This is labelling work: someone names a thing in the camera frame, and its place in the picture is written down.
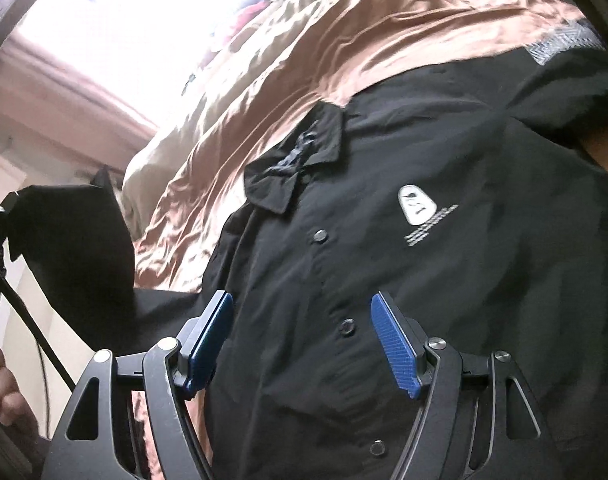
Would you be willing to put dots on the black button-up shirt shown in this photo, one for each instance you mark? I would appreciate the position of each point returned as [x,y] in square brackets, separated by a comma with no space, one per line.
[460,189]

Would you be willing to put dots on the person's left hand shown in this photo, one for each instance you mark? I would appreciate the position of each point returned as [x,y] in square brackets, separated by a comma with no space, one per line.
[14,408]

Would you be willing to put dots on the pink left curtain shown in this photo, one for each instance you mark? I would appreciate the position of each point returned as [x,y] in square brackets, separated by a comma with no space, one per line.
[51,106]

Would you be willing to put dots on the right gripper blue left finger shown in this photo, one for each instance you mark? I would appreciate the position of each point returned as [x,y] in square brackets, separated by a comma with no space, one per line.
[175,370]

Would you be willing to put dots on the brown bed blanket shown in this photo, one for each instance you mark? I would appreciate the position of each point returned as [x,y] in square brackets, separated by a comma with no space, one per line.
[180,189]

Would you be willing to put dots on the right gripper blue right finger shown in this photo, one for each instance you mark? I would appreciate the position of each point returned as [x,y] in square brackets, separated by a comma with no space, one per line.
[430,372]

